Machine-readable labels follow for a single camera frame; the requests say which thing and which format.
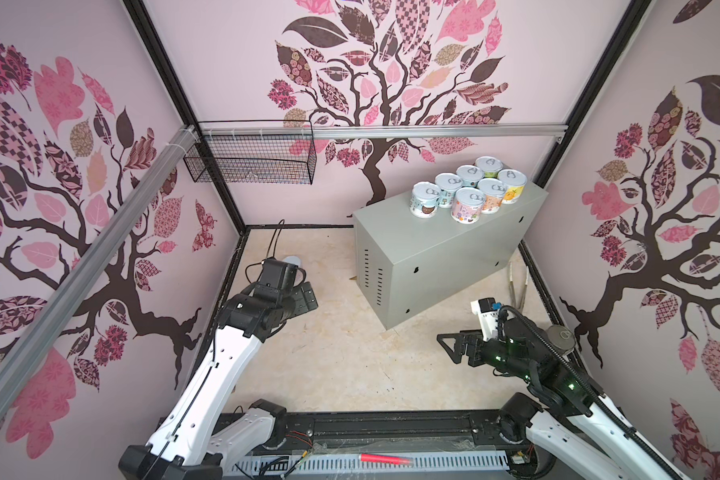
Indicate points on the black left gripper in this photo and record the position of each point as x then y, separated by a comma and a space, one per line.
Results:
300, 294

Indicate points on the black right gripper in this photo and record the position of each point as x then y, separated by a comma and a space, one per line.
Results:
473, 339

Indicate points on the dark grey label can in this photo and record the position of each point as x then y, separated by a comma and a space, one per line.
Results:
561, 338

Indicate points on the pink orange label can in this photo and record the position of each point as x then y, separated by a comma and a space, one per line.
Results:
467, 205

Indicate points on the grey blue label can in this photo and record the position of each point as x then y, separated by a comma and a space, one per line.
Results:
424, 199

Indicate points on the orange red label can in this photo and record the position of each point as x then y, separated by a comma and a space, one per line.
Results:
494, 191

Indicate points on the light blue label can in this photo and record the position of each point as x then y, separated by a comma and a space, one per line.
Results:
449, 184

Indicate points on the yellow label can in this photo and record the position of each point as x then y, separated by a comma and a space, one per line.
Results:
515, 182

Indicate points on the teal white label can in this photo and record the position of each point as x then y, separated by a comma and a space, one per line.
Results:
470, 175

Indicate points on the green label can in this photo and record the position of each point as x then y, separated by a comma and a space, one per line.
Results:
490, 166

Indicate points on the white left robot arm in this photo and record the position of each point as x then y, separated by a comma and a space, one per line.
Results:
189, 444

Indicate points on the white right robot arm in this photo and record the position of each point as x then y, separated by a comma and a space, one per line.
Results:
563, 410

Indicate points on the metal tongs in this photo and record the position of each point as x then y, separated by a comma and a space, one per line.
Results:
518, 281

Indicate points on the grey metal cabinet box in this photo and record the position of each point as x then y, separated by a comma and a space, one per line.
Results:
407, 264

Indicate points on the red pen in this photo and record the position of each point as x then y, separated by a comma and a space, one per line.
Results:
385, 459

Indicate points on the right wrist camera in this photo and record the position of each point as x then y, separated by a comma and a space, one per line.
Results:
487, 312

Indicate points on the black wire basket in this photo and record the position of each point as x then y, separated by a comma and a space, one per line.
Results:
254, 151

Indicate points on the white slotted cable duct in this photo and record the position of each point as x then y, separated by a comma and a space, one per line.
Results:
334, 465

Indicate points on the aluminium rail back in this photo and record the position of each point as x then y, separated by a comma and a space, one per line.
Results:
383, 132

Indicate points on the aluminium rail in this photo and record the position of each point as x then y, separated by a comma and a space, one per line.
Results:
23, 359
383, 132

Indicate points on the aluminium rail left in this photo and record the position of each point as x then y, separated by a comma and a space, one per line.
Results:
23, 359

